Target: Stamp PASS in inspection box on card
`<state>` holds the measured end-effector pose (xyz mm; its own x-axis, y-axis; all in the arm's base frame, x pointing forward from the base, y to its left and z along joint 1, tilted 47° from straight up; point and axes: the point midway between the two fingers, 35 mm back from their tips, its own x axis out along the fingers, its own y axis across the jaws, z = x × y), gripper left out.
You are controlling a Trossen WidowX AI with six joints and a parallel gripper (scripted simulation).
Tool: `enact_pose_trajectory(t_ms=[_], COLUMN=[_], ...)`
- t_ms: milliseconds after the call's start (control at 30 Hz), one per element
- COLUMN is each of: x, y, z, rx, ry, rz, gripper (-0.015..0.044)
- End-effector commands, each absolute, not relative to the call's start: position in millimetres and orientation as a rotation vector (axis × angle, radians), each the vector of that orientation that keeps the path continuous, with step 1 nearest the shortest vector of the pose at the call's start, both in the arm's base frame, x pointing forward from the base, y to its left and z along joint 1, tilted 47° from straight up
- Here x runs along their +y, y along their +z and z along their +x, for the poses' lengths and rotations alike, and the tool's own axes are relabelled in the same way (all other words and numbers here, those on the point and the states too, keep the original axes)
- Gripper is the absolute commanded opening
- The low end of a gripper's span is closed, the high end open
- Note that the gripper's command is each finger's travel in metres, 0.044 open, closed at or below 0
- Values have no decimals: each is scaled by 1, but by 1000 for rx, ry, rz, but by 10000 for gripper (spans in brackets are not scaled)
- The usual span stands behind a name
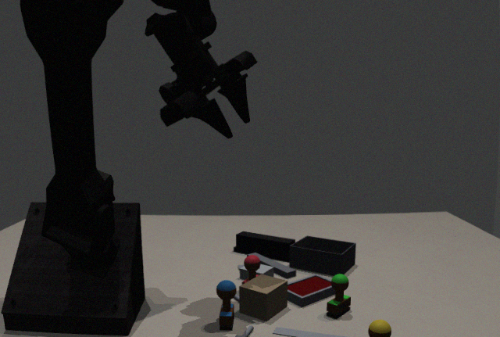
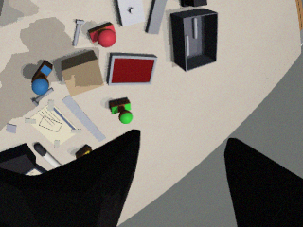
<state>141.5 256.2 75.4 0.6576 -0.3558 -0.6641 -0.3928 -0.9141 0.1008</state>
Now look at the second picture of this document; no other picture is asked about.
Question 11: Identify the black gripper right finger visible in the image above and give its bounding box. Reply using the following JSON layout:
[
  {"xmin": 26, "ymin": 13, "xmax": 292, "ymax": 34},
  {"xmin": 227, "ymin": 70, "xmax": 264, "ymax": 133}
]
[{"xmin": 224, "ymin": 137, "xmax": 303, "ymax": 227}]

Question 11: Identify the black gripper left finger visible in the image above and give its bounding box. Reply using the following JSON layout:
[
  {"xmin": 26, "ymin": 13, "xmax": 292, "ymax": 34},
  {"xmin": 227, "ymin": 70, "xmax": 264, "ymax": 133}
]
[{"xmin": 0, "ymin": 129, "xmax": 141, "ymax": 227}]

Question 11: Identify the red-handled rubber stamp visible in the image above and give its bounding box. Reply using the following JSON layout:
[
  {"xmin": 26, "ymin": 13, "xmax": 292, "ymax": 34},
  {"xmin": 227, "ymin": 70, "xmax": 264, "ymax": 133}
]
[{"xmin": 88, "ymin": 22, "xmax": 116, "ymax": 48}]

